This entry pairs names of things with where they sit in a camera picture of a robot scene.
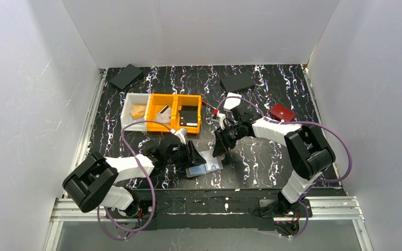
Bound grey card holder blue inside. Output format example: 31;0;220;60
186;149;224;178

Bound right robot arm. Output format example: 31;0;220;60
212;104;336;207

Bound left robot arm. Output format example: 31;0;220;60
62;134;206;213

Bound white card holder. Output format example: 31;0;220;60
223;93;242;112

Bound black cards in orange bin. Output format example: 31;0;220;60
179;106;198;127

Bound silver cards in orange bin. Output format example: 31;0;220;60
155;106;172;124

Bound black card case far centre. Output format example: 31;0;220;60
220;72;255;93

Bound black card case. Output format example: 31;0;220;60
220;72;255;93
109;64;143;91

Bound red card holder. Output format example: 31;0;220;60
269;103;296;122

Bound tan cards in white bin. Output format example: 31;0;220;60
130;104;147;120

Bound black card case far left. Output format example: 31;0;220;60
109;64;143;91

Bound orange double bin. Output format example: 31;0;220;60
146;94;202;134

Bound white plastic bin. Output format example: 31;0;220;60
120;93;151;128

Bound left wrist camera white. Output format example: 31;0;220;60
171;128;187;144

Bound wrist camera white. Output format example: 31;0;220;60
211;109;226;130
171;128;187;144

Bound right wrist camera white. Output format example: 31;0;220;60
211;109;226;130

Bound red handled small tool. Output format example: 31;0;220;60
202;100;216;109

